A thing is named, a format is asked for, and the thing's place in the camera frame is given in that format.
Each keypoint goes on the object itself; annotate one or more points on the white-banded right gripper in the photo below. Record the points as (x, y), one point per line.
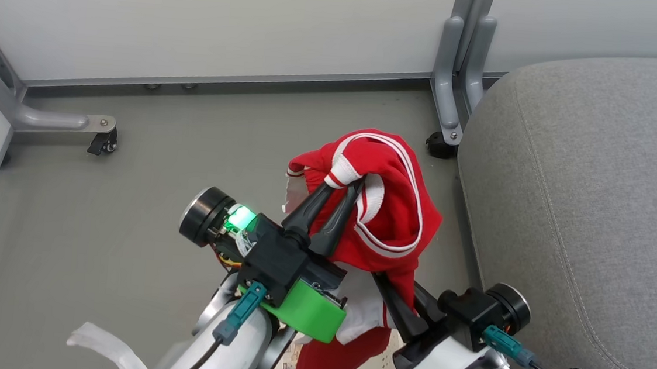
(437, 363)

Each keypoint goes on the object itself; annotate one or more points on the black caster wheel with bracket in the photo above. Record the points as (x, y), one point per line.
(103, 143)

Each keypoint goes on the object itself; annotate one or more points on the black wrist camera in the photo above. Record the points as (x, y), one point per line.
(491, 312)
(204, 216)

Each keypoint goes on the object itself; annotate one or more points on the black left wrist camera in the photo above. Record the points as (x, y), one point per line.
(204, 216)

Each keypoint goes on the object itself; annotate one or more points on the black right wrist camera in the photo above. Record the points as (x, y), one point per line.
(491, 312)

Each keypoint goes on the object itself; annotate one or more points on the grey fabric sofa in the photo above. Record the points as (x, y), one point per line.
(597, 200)

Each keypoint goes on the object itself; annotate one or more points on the grey partition foot long bracket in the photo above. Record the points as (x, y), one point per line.
(46, 120)

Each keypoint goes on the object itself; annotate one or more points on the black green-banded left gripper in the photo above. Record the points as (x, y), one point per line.
(275, 262)

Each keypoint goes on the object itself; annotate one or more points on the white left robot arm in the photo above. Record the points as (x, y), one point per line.
(239, 356)

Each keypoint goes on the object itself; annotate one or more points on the black round caster wheel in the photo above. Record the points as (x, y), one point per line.
(438, 146)

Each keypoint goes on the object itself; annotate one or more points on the white wrapped strip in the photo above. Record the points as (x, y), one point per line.
(110, 349)

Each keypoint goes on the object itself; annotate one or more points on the small grey partition stud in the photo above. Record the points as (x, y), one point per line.
(188, 85)

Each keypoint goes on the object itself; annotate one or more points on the red white-striped garment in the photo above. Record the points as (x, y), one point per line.
(393, 178)

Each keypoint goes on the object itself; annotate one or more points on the grey partition foot double post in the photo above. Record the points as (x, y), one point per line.
(452, 71)

